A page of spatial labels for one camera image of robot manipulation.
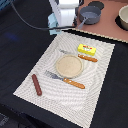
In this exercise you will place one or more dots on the brown toy sausage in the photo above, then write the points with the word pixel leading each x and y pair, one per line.
pixel 36 84

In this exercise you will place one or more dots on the beige bowl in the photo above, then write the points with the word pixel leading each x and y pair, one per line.
pixel 123 14

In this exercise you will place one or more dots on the pink toy stove board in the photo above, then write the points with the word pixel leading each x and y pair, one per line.
pixel 107 26

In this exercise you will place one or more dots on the grey frying pan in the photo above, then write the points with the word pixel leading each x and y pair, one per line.
pixel 89 15

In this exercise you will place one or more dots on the beige woven placemat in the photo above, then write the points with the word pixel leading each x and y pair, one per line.
pixel 68 102

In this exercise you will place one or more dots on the round tan plate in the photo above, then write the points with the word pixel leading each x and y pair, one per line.
pixel 69 66

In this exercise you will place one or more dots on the yellow butter box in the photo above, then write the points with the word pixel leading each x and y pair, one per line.
pixel 86 49

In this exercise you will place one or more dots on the fork with orange handle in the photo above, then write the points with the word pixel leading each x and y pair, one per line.
pixel 66 80

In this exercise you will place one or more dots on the light blue cup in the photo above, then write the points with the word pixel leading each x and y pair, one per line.
pixel 53 25

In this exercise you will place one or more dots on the knife with orange handle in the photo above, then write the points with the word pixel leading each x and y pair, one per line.
pixel 80 56

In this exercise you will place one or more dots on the black stove burner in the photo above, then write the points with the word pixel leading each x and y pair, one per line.
pixel 98 4

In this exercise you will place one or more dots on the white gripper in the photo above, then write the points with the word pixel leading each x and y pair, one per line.
pixel 65 11

